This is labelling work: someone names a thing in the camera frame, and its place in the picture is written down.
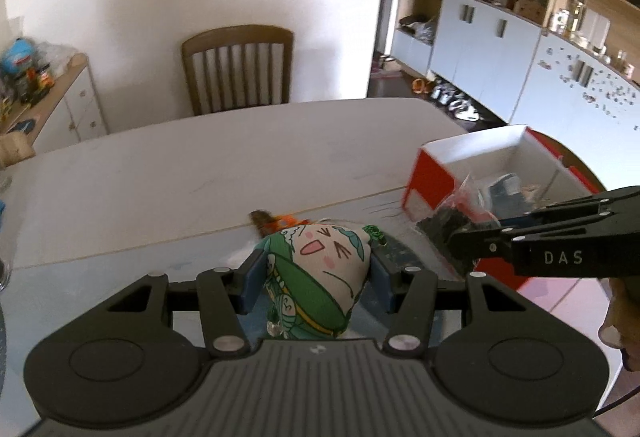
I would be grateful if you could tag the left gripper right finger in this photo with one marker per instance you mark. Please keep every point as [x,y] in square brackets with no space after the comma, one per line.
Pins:
[408,295]

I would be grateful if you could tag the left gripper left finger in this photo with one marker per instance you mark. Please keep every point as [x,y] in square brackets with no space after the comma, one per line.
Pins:
[224,294]

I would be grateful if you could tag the green cartoon plush pillow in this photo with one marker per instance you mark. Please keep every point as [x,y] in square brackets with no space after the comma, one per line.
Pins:
[315,276]

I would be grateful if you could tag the orange crochet fish keychain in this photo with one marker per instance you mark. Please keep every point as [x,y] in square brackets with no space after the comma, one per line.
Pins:
[288,221]

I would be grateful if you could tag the person's hand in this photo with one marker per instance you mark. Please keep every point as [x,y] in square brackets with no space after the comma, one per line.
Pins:
[620,328]

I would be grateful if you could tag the brown wooden chair near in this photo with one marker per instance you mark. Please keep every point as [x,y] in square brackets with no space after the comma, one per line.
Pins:
[568,159]

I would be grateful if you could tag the brown wooden chair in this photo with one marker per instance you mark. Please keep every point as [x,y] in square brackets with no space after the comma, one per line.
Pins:
[568,159]
[238,67]

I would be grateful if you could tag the dark grey wipes packet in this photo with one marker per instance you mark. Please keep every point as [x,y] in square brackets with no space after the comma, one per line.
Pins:
[505,196]

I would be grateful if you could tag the red white cardboard box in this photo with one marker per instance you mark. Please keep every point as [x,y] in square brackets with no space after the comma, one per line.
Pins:
[494,174]

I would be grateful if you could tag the white tall cabinet unit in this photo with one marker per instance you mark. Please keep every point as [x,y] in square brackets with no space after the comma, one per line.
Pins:
[564,67]

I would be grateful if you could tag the white wooden sideboard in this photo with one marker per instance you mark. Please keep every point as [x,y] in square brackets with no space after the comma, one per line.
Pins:
[70,113]

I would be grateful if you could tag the brown wooden chair far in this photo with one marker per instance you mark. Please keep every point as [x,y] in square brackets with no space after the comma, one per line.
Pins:
[238,67]

